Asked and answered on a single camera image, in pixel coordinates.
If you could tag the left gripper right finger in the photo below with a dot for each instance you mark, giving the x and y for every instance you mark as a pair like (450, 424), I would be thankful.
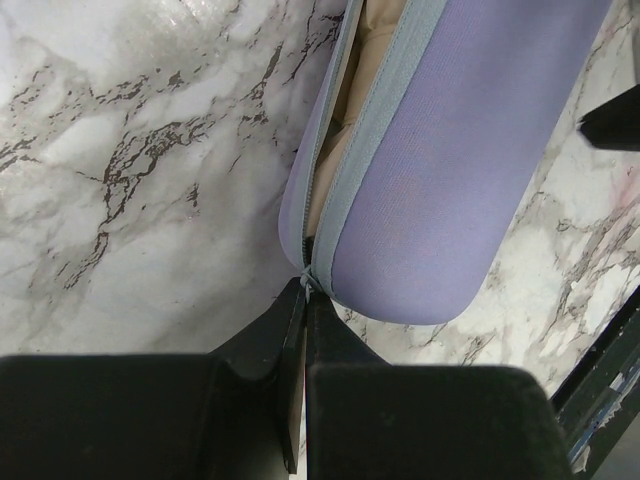
(368, 419)

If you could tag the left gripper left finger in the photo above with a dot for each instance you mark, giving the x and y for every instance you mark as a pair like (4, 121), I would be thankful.
(232, 413)

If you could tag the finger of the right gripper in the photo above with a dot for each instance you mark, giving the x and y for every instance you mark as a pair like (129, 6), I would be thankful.
(615, 125)

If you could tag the purple umbrella case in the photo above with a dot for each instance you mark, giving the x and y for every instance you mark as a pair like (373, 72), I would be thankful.
(452, 129)

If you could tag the beige umbrella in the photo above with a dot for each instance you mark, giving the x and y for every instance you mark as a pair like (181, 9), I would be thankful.
(377, 22)

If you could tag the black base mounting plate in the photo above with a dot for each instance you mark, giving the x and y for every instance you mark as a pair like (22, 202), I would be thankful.
(599, 399)

